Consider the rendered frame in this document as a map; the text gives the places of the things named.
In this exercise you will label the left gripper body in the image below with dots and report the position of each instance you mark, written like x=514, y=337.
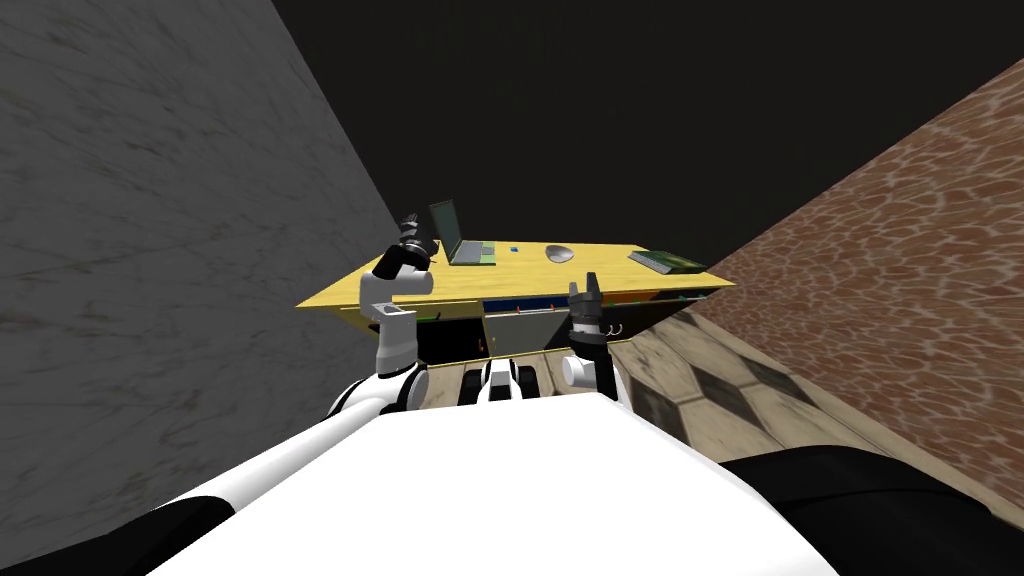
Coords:
x=411, y=232

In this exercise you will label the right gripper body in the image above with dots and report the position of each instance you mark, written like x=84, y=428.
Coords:
x=585, y=309

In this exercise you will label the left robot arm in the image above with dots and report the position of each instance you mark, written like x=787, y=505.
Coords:
x=396, y=336

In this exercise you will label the yellow desk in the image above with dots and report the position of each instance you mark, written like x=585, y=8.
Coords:
x=560, y=280

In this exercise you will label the grey open laptop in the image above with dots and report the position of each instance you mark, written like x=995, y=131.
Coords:
x=458, y=240

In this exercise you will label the green keyboard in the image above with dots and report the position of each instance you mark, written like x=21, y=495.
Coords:
x=666, y=262

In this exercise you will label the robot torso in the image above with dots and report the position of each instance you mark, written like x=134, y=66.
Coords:
x=496, y=496

